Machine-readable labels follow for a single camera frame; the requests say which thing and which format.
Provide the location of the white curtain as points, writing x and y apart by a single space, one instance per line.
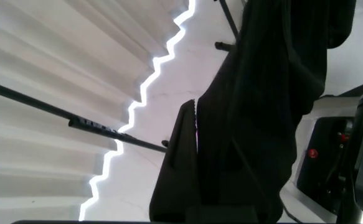
59 46

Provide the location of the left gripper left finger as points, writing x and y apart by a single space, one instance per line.
178 180

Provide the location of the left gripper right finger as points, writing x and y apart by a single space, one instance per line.
231 193

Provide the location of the black clothes rack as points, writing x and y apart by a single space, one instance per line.
44 105

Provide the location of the black garment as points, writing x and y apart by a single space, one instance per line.
271 77

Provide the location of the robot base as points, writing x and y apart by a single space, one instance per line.
324 161

